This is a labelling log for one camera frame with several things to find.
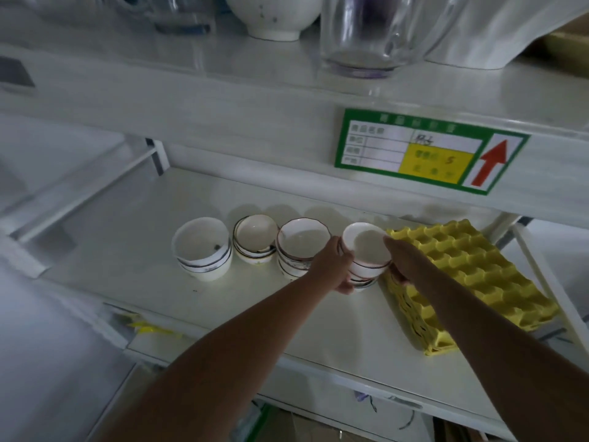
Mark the person's left hand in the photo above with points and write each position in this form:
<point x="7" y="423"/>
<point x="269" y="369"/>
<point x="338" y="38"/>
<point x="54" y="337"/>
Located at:
<point x="329" y="266"/>

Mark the person's left thumb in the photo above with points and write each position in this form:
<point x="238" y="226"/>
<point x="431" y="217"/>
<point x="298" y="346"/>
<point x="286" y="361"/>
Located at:
<point x="345" y="287"/>

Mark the white plastic bag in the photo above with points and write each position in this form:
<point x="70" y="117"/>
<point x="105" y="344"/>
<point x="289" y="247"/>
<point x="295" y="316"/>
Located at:
<point x="497" y="27"/>

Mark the stack of yellow egg trays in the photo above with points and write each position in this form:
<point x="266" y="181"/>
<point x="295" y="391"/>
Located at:
<point x="478" y="266"/>

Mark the stack of gold-rimmed white bowls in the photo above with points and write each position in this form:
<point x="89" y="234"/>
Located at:
<point x="255" y="234"/>

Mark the green shelf price label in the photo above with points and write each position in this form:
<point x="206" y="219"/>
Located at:
<point x="382" y="142"/>

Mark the person's right thumb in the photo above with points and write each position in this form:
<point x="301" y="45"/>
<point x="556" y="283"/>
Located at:
<point x="398" y="277"/>

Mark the clear glass pitcher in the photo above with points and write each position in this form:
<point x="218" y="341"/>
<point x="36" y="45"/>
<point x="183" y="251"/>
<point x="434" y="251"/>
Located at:
<point x="377" y="32"/>

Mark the stack of red-rimmed white bowls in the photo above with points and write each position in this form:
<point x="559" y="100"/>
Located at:
<point x="368" y="248"/>

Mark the white speckled ceramic bowl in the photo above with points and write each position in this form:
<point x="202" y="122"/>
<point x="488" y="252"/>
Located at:
<point x="274" y="13"/>

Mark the person's right forearm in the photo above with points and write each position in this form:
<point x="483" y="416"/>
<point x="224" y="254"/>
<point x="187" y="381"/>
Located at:
<point x="506" y="354"/>

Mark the person's left forearm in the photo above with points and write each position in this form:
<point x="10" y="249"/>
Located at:
<point x="230" y="359"/>

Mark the yellow shelf tag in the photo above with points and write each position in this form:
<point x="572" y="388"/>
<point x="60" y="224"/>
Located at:
<point x="149" y="327"/>

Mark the white shelving rack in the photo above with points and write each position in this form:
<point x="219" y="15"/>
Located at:
<point x="207" y="110"/>

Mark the clear glass cup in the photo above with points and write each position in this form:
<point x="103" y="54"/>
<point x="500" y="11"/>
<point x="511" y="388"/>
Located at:
<point x="182" y="16"/>

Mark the person's right hand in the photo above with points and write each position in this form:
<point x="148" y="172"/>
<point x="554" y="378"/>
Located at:
<point x="407" y="262"/>

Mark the stack of brown-rimmed white bowls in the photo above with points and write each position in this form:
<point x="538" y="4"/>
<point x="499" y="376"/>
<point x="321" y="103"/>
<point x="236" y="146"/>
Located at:
<point x="301" y="241"/>

